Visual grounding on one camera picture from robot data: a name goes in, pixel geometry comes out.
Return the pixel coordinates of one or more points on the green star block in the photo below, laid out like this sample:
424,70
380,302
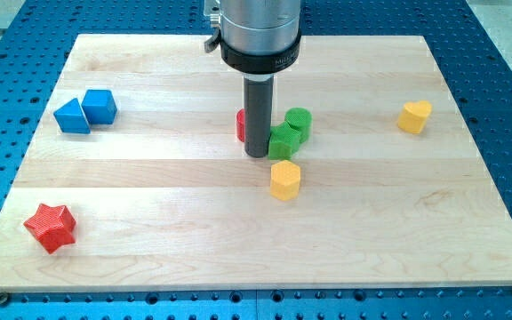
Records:
284,142

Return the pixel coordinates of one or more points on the red star block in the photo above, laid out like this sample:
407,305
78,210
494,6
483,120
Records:
52,227

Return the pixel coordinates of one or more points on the light wooden board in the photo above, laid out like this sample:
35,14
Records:
165,198

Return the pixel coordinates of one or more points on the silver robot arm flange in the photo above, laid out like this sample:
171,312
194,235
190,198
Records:
256,37

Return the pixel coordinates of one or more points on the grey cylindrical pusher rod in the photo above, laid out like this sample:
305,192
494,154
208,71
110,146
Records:
258,103

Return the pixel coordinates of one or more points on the yellow heart block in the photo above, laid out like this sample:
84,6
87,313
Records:
414,116

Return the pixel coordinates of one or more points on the yellow hexagon block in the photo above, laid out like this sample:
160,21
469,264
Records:
285,178

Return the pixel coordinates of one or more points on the red circle block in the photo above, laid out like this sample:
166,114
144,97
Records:
240,126

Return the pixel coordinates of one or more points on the blue cube block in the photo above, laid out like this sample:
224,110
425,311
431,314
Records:
99,106

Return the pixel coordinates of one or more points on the green circle block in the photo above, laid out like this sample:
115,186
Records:
300,119

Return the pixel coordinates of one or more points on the blue triangle block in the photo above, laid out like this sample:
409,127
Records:
71,118

